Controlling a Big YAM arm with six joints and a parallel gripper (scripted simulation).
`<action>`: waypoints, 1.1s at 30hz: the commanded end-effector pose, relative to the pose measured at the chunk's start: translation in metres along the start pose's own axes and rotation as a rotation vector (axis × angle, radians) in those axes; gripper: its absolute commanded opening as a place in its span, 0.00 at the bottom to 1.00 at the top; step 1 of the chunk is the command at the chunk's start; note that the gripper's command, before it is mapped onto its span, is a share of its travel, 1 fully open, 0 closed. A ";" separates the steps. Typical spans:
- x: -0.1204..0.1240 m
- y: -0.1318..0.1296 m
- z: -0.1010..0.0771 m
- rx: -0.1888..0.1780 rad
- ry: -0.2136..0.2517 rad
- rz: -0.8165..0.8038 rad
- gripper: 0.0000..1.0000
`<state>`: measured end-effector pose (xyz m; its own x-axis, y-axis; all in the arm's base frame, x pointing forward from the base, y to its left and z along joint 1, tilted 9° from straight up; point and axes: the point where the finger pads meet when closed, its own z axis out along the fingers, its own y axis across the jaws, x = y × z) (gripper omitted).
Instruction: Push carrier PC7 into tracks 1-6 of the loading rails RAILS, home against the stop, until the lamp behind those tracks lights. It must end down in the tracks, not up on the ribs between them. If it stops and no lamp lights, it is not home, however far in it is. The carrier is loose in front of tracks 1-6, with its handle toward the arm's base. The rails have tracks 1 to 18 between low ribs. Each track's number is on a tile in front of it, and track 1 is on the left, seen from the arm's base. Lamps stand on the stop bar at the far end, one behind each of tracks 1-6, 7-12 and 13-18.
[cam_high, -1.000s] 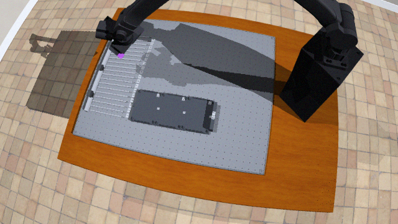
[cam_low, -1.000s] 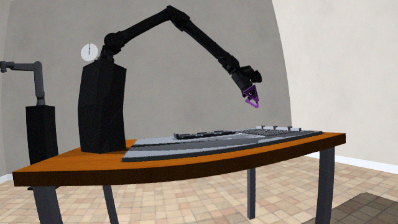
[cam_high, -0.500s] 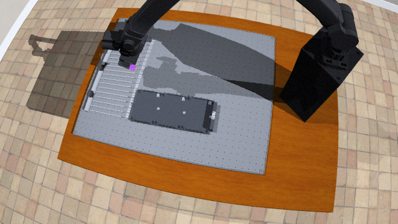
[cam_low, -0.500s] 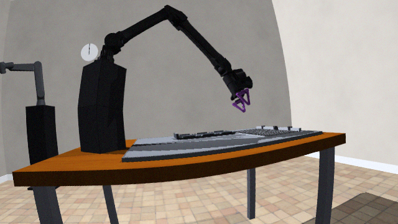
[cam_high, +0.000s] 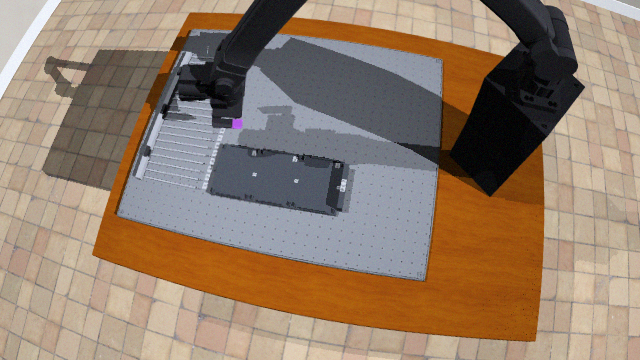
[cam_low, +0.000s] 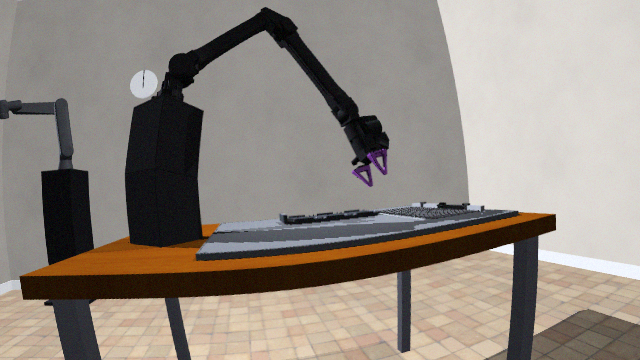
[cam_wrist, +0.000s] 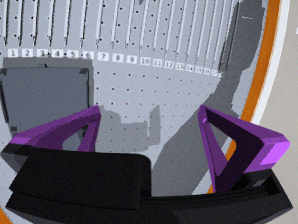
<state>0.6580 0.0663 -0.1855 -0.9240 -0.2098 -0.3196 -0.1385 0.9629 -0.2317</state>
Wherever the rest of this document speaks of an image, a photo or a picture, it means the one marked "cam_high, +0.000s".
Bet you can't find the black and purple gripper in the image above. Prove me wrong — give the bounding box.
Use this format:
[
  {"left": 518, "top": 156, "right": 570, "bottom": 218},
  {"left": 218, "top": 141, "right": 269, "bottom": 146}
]
[{"left": 212, "top": 78, "right": 246, "bottom": 129}]

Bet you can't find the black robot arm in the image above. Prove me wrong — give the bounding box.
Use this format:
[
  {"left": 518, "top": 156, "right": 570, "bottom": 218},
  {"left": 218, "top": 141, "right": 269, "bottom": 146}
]
[{"left": 178, "top": 0, "right": 578, "bottom": 113}]

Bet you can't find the dark grey rectangular carrier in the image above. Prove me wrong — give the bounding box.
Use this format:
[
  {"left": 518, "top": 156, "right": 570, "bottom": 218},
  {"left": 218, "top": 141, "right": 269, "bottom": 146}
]
[{"left": 209, "top": 144, "right": 349, "bottom": 216}]

